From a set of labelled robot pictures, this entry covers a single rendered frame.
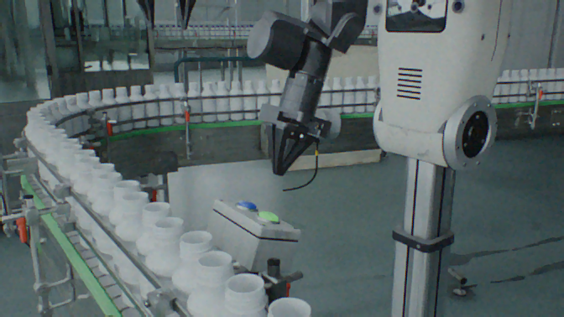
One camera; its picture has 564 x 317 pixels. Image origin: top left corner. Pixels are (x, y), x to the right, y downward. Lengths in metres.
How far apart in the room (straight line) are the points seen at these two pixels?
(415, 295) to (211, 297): 0.73
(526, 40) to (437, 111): 5.67
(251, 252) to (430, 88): 0.49
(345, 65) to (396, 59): 3.69
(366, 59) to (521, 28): 2.37
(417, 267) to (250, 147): 1.14
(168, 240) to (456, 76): 0.61
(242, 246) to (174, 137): 1.32
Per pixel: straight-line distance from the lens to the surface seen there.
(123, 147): 1.90
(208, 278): 0.49
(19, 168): 1.29
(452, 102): 0.96
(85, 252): 0.95
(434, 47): 0.96
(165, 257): 0.60
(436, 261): 1.14
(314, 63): 0.69
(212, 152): 2.03
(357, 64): 4.75
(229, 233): 0.74
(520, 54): 6.58
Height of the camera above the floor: 1.40
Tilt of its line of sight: 16 degrees down
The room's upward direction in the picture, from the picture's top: straight up
